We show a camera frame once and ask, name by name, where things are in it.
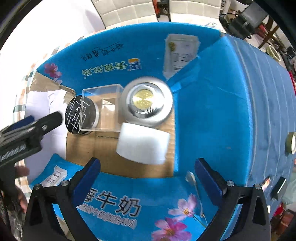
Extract clear acrylic cube box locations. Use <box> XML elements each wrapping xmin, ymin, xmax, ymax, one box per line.
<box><xmin>79</xmin><ymin>84</ymin><xmax>123</xmax><ymax>133</ymax></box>

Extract brown wooden chair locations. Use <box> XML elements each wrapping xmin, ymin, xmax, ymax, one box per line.
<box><xmin>257</xmin><ymin>16</ymin><xmax>280</xmax><ymax>49</ymax></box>

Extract black weight bench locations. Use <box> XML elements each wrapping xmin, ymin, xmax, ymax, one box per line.
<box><xmin>219</xmin><ymin>2</ymin><xmax>268</xmax><ymax>40</ymax></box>

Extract black round compact case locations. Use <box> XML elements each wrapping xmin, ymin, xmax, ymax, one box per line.
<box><xmin>64</xmin><ymin>95</ymin><xmax>99</xmax><ymax>135</ymax></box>

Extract red plastic bag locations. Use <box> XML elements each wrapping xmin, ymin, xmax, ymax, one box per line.
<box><xmin>153</xmin><ymin>0</ymin><xmax>170</xmax><ymax>18</ymax></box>

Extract white padded chair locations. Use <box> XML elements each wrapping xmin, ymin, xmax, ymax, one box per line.
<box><xmin>169</xmin><ymin>0</ymin><xmax>226</xmax><ymax>33</ymax></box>
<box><xmin>92</xmin><ymin>0</ymin><xmax>158</xmax><ymax>30</ymax></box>

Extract black grey charger block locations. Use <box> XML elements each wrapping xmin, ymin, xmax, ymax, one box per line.
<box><xmin>270</xmin><ymin>176</ymin><xmax>287</xmax><ymax>201</ymax></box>

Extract wire clothes hanger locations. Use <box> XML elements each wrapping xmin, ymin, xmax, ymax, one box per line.
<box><xmin>204</xmin><ymin>21</ymin><xmax>217</xmax><ymax>28</ymax></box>

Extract blue cardboard box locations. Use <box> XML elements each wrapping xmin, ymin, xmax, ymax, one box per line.
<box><xmin>26</xmin><ymin>23</ymin><xmax>253</xmax><ymax>240</ymax></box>

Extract blue striped tablecloth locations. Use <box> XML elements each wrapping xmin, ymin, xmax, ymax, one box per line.
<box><xmin>229</xmin><ymin>36</ymin><xmax>295</xmax><ymax>216</ymax></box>

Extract left white padded chair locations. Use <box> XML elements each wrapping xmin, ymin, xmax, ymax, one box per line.
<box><xmin>92</xmin><ymin>0</ymin><xmax>158</xmax><ymax>30</ymax></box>

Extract checkered orange plaid cloth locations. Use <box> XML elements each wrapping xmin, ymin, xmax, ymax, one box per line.
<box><xmin>13</xmin><ymin>37</ymin><xmax>84</xmax><ymax>198</ymax></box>

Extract red cloth on floor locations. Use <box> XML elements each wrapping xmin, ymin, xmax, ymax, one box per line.
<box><xmin>288</xmin><ymin>71</ymin><xmax>296</xmax><ymax>95</ymax></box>

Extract green waste bin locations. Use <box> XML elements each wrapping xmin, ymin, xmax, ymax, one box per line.
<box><xmin>266</xmin><ymin>45</ymin><xmax>281</xmax><ymax>62</ymax></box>

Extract right white padded chair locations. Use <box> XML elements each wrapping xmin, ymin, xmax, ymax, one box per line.
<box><xmin>169</xmin><ymin>0</ymin><xmax>226</xmax><ymax>33</ymax></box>

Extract silver round puck light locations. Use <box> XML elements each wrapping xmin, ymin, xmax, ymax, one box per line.
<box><xmin>119</xmin><ymin>76</ymin><xmax>174</xmax><ymax>128</ymax></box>

